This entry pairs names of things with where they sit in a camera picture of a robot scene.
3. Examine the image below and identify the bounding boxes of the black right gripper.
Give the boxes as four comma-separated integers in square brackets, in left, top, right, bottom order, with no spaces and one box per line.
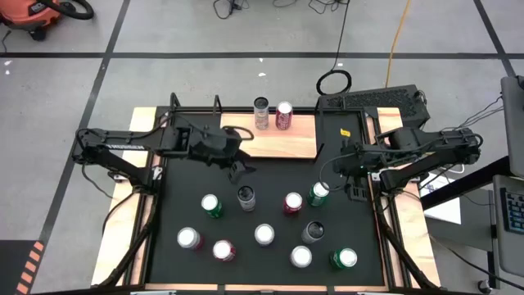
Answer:
[332,141,380,202]

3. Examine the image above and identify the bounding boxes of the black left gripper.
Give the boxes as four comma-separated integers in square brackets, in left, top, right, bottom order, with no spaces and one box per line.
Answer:
[191,127,258,184]

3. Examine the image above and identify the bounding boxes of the green Sprite can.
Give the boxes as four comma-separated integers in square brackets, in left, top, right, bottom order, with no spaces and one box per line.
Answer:
[306,181,331,208]
[329,247,359,270]
[200,193,224,219]

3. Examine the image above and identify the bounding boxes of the tall silver energy drink can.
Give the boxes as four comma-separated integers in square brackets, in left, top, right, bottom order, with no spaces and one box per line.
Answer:
[252,96,270,131]
[300,220,327,245]

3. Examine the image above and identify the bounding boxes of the red Coca-Cola Star Wars can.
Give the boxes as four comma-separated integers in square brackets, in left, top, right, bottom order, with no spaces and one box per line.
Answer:
[282,191,305,216]

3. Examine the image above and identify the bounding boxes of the wooden shelf with black legs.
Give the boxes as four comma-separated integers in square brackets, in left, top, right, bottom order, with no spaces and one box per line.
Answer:
[218,113,327,163]

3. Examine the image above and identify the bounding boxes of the silver Celsius Peach Vibe can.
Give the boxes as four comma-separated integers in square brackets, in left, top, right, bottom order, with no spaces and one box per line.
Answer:
[237,185,257,213]

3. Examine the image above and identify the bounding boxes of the pink and silver can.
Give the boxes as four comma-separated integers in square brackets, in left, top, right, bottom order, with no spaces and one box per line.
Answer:
[176,226,205,251]
[289,245,314,270]
[253,223,276,247]

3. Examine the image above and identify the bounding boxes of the white paper sheet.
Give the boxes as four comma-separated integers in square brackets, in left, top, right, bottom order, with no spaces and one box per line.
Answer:
[419,171,463,225]

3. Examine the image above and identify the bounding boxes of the black perforated computer case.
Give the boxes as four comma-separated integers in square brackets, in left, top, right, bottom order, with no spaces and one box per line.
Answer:
[316,84,431,132]

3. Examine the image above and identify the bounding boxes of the black table mat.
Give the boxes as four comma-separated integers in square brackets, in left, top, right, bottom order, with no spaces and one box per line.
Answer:
[147,111,386,287]

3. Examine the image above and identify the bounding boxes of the black bar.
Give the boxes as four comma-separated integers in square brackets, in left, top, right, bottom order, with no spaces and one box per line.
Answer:
[420,155,524,211]

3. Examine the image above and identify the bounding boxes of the grey keyboard console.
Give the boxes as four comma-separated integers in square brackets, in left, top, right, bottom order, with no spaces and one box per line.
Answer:
[492,175,524,279]

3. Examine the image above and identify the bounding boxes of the grey monitor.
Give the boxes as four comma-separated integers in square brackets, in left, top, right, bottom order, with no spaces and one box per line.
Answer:
[500,75,524,179]

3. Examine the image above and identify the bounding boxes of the black mat with orange stripes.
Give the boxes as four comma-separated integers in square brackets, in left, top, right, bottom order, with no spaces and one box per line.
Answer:
[0,239,47,295]

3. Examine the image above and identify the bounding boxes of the orange shop vacuum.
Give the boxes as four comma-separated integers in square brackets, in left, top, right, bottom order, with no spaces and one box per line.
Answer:
[0,0,62,42]

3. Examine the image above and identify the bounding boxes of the black cable with coil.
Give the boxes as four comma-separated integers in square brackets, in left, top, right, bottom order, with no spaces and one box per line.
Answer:
[315,0,354,97]

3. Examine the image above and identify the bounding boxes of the yellow cable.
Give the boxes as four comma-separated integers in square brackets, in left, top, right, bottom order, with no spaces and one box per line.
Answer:
[384,0,413,89]

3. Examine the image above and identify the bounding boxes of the black cable with plug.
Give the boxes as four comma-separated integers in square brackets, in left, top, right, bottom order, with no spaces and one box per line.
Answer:
[211,0,251,20]

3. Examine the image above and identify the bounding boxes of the black vacuum hose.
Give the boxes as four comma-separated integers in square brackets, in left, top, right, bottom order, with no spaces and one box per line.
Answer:
[38,0,96,21]

